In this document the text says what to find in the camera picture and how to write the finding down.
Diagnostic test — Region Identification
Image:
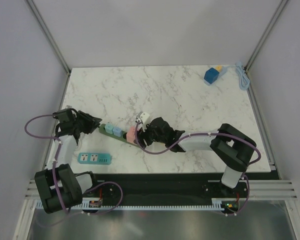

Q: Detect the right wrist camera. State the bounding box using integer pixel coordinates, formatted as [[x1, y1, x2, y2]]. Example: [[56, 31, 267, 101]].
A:
[[135, 111, 151, 125]]

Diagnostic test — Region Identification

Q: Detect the right aluminium frame post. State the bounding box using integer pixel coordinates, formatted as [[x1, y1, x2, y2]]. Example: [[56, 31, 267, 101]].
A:
[[243, 0, 291, 72]]

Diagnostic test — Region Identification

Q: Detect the teal USB power strip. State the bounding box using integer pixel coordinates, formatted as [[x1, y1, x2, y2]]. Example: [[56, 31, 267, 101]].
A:
[[77, 152, 112, 165]]

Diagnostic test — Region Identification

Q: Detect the aluminium frame post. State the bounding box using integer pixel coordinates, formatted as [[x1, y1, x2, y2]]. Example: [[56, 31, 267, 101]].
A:
[[24, 0, 72, 73], [243, 0, 291, 72]]

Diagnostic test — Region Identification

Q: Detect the pink cube plug adapter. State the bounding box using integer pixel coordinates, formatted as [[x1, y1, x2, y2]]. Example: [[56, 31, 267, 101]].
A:
[[126, 126, 137, 145]]

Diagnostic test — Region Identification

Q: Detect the white slotted cable duct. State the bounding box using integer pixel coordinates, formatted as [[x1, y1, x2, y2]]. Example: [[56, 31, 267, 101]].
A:
[[34, 197, 241, 211]]

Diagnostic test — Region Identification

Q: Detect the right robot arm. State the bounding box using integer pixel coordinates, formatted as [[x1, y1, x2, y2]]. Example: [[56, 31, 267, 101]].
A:
[[134, 113, 261, 197]]

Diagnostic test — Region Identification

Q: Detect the light blue power cable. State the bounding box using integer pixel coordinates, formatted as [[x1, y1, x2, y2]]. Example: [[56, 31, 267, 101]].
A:
[[226, 61, 251, 91]]

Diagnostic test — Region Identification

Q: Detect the dark blue cube adapter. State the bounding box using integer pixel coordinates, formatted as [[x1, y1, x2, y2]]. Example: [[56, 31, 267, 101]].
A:
[[203, 67, 220, 85]]

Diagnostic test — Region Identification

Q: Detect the light blue plug adapter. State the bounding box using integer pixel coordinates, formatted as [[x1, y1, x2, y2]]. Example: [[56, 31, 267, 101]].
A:
[[112, 126, 123, 138]]

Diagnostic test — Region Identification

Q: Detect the left aluminium frame post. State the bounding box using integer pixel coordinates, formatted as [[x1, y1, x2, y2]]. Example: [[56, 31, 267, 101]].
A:
[[24, 0, 72, 73]]

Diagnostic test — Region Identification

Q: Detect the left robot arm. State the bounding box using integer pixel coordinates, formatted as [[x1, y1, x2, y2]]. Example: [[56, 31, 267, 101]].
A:
[[34, 108, 102, 214]]

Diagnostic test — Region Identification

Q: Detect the small yellow plug adapter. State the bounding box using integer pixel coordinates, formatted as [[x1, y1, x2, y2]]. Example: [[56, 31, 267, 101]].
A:
[[215, 65, 223, 72]]

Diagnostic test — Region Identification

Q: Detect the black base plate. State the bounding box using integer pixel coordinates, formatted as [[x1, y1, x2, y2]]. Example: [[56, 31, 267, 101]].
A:
[[89, 171, 248, 208]]

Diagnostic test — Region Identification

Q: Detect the green power strip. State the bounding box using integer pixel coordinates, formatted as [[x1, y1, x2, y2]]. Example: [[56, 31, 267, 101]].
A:
[[99, 123, 139, 147]]

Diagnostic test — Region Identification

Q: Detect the teal plug adapter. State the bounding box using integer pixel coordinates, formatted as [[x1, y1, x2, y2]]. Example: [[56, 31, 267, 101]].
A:
[[104, 123, 114, 135]]

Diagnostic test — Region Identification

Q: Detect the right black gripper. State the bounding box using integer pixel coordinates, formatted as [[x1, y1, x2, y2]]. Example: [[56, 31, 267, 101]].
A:
[[134, 120, 167, 149]]

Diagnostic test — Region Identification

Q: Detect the light blue power strip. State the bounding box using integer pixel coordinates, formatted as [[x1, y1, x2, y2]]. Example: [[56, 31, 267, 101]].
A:
[[203, 65, 228, 86]]

